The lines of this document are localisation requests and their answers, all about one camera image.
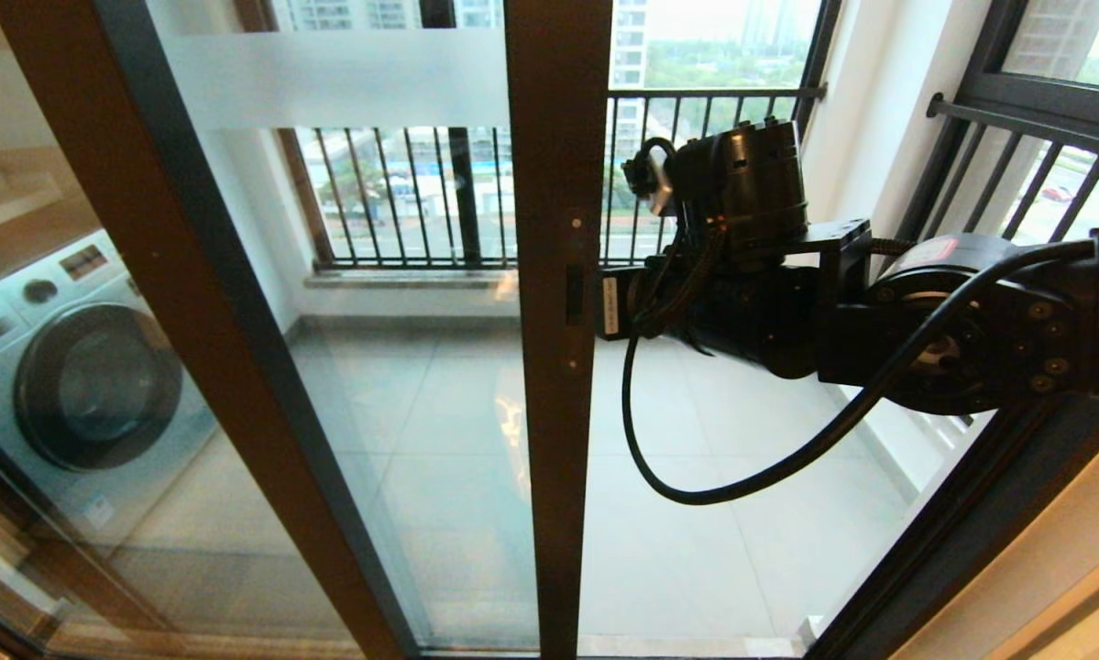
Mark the brown sliding door with lock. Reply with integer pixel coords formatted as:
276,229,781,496
0,0,614,660

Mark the long grey stone window sill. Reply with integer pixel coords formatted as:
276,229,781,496
303,268,646,294

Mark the long black window railing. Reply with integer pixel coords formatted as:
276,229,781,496
279,87,827,274

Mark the short grey stone window sill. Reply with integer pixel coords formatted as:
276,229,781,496
856,385,967,452

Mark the short black window railing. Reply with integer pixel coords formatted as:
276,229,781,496
897,92,1099,432

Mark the brown glass door without lock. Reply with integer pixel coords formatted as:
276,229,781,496
0,0,422,660

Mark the silver front-load washing machine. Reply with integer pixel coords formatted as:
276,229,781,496
0,229,220,551

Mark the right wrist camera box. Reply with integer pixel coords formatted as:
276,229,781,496
622,137,676,218

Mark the black cable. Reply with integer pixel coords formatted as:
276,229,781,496
621,225,1099,507

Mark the narrow dark window frame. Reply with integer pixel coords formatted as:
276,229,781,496
865,0,1099,276

